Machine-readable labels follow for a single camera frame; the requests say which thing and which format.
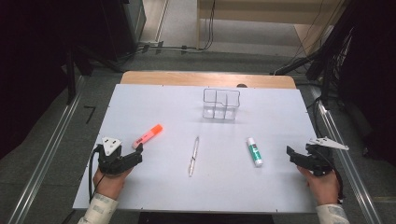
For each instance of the white green glue stick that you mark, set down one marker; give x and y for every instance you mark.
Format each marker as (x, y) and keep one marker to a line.
(254, 152)

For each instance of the black cabinet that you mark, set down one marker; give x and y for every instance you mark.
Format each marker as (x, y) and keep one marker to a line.
(124, 28)

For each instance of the orange highlighter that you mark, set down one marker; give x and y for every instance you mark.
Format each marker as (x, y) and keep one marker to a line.
(148, 136)

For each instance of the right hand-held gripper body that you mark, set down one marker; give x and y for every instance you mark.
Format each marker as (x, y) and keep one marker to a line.
(320, 161)

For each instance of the person's right hand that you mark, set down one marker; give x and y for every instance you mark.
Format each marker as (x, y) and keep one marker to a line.
(323, 188)

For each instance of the black metal stand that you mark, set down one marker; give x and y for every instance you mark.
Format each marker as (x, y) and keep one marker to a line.
(71, 74)

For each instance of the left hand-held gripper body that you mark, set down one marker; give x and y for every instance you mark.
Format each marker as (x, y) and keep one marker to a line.
(111, 163)

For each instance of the metal floor rail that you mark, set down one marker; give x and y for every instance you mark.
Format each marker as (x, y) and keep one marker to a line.
(46, 161)
(351, 174)

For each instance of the light wooden furniture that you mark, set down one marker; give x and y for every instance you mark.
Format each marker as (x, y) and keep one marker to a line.
(264, 12)

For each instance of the silver pen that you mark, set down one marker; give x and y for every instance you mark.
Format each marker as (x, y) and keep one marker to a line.
(193, 156)

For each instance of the white board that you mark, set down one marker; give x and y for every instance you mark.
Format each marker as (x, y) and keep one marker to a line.
(218, 186)

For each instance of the clear plastic desk organizer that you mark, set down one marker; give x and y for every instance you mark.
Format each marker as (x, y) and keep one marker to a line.
(221, 105)

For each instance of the wooden table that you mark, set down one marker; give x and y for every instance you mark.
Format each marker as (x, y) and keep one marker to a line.
(186, 79)

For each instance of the person's left hand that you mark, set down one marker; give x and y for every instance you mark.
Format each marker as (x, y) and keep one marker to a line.
(109, 186)

